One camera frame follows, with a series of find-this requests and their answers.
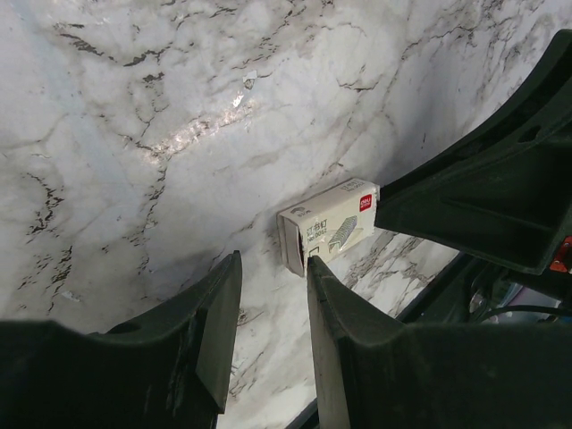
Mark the white staple box sleeve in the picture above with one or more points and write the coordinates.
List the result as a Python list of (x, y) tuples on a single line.
[(327, 224)]

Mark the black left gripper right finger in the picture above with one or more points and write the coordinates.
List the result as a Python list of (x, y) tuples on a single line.
[(480, 347)]

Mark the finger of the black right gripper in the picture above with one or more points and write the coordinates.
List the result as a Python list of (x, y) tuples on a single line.
[(503, 192)]

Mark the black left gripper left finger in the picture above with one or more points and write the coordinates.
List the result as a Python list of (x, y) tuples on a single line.
[(167, 368)]

